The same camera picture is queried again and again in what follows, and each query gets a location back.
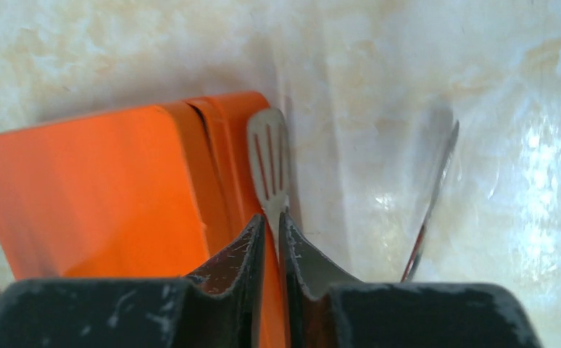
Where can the orange box lid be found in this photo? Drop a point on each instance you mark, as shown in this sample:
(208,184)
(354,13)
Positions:
(132,193)

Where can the orange cookie box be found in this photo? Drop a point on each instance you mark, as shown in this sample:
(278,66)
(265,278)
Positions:
(225,117)

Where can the metal tongs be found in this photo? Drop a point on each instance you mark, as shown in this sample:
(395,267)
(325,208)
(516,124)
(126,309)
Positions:
(267,146)

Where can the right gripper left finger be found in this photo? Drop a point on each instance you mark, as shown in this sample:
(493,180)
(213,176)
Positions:
(216,305)

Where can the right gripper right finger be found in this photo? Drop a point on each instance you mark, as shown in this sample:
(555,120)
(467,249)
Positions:
(328,307)

